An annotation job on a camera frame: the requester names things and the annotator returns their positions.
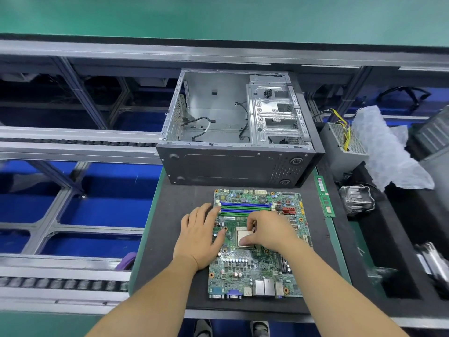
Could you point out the black and silver computer case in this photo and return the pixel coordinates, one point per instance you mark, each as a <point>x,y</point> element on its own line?
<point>231,165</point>

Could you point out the white bubble wrap bag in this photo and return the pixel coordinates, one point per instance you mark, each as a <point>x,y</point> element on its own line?
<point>389,147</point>

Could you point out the person's left shoe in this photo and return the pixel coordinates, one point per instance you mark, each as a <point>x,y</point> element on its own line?
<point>203,328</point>

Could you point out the person's left hand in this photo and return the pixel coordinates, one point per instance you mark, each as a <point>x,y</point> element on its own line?
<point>198,238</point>

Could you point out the green RAM stick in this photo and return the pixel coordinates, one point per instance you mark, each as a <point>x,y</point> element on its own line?
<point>324,196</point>

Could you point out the person's right hand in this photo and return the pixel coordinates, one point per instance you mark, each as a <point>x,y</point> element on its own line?
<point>273,231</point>

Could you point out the grey power supply unit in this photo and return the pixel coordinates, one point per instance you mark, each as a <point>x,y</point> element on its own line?
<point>340,159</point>

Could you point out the small metal bracket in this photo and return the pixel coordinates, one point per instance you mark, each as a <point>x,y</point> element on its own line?
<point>386,273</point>

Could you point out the person's right forearm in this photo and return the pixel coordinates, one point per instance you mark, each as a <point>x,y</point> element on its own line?
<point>344,295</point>

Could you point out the grey computer tower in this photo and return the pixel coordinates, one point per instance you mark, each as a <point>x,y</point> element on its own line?
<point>435,129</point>

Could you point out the small gold CPU chip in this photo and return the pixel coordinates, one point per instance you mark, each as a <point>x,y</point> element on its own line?
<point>245,238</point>

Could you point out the green motherboard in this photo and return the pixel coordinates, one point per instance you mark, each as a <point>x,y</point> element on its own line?
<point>242,273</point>

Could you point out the green conveyor belt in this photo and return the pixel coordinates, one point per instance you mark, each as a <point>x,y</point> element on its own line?
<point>210,17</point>

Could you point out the person's shoe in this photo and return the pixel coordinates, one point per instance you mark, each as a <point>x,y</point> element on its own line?
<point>203,328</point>
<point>260,328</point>

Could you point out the silver hard drive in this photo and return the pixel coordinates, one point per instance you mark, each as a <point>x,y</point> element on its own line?
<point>435,264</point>

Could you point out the dark grey case side panel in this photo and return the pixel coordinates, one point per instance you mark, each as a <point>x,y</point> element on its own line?
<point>438,172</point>

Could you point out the person's right shoe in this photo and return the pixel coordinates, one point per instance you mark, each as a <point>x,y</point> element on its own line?
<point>260,328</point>

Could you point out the person's left forearm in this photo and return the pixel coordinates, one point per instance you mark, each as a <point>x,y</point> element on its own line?
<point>154,298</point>

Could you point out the aluminium roller conveyor rail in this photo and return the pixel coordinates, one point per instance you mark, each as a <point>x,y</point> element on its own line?
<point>70,145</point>

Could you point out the small purple object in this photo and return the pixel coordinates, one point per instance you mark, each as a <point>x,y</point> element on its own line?
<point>126,261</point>

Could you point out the metal heatsink cooler fan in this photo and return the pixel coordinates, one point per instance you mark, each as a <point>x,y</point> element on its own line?
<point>356,200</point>

